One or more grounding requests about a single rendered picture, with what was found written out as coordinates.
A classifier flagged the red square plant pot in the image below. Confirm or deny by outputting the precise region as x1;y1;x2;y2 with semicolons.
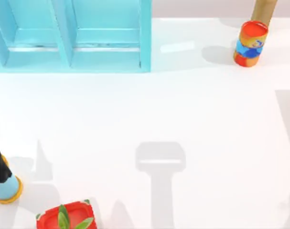
35;199;98;229

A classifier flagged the red and blue can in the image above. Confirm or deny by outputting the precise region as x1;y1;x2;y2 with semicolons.
233;20;269;68

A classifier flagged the green plant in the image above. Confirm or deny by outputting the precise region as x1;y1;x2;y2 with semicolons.
57;204;94;229

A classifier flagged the light blue rack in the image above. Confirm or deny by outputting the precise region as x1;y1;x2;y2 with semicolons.
0;0;152;73

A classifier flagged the blue and orange cup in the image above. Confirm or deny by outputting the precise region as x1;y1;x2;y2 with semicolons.
0;155;24;205

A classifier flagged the tan cardboard tube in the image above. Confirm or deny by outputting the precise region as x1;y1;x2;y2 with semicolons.
250;0;279;27

